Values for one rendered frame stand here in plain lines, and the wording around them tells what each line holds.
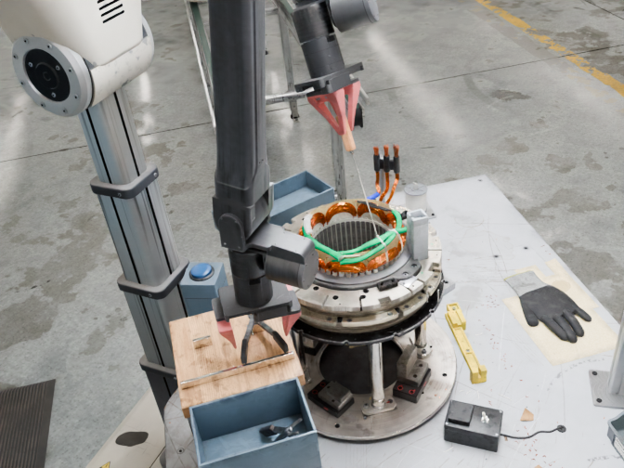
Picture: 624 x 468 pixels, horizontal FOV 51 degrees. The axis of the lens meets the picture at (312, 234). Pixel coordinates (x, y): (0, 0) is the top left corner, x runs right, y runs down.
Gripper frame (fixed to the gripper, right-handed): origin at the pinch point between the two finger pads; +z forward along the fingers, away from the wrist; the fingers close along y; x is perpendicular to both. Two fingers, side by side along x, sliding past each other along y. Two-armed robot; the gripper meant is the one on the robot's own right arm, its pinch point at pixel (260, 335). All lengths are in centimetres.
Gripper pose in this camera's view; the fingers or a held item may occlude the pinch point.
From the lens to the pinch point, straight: 106.8
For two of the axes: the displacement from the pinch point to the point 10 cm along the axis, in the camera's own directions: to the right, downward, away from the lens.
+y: 9.6, -2.1, 1.9
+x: -2.8, -5.9, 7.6
